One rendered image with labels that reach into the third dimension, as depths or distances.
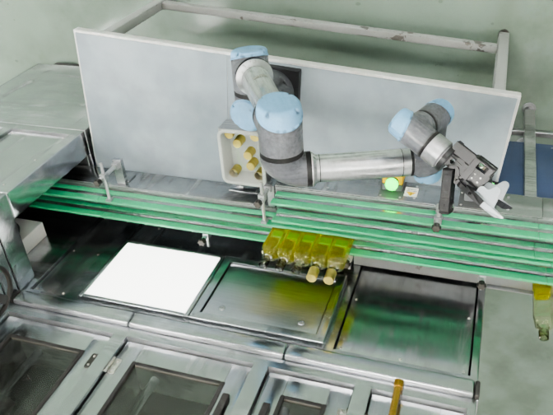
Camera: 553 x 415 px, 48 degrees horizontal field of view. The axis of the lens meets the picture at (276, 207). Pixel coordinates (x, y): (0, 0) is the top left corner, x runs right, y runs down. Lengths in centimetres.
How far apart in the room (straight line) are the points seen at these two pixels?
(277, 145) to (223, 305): 77
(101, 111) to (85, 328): 86
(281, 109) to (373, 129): 67
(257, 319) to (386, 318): 43
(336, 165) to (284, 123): 19
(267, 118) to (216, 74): 75
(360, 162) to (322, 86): 56
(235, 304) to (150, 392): 41
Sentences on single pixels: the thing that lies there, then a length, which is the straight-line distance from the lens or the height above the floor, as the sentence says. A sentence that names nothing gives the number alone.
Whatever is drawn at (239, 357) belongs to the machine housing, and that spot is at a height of 142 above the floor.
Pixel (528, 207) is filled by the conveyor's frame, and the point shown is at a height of 83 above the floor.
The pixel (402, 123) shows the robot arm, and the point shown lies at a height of 128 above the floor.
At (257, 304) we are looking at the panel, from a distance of 215.
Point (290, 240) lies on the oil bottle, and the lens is 217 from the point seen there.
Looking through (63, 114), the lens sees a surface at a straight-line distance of 287.
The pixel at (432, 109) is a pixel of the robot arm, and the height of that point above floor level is 119.
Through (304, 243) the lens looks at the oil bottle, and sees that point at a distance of 215.
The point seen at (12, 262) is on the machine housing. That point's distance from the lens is 244.
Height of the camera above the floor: 266
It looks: 51 degrees down
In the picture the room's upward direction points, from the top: 150 degrees counter-clockwise
